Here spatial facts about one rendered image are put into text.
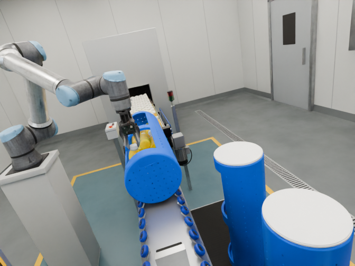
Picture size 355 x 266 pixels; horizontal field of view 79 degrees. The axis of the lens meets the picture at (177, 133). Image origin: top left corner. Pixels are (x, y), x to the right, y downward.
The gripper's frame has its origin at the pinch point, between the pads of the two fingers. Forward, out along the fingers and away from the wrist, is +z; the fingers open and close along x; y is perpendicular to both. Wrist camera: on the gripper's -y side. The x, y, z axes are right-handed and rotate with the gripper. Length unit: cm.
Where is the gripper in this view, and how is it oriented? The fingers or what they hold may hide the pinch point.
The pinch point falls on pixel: (133, 145)
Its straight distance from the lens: 111.3
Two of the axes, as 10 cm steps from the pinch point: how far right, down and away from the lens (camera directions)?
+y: 2.2, 3.3, -9.2
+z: 1.7, 9.2, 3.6
